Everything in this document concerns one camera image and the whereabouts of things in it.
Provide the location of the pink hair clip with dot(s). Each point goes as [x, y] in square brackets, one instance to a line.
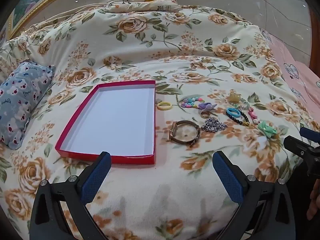
[252, 115]

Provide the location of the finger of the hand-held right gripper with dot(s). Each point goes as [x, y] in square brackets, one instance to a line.
[310, 133]
[297, 146]

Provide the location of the yellow hair claw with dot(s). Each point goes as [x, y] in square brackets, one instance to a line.
[235, 97]

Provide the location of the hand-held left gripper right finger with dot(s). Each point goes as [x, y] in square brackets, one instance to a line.
[228, 177]

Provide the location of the floral blanket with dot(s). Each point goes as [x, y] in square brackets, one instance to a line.
[150, 42]

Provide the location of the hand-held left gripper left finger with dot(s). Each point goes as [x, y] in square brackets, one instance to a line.
[96, 177]

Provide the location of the gold wristwatch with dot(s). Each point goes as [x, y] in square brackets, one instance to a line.
[173, 131]

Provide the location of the person's right hand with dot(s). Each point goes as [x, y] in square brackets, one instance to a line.
[315, 202]

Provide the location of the grey bear print pillow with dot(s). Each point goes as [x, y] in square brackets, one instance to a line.
[22, 97]

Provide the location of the purple hair clip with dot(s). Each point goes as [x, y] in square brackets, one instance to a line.
[206, 106]

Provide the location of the brown wooden furniture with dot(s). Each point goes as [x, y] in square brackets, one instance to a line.
[315, 35]

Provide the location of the pink heart print sheet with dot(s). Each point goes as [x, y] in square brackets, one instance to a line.
[295, 67]

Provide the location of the gold framed painting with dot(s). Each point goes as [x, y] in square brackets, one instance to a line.
[27, 2]

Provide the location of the red shallow cardboard box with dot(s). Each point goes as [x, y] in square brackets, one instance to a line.
[112, 120]

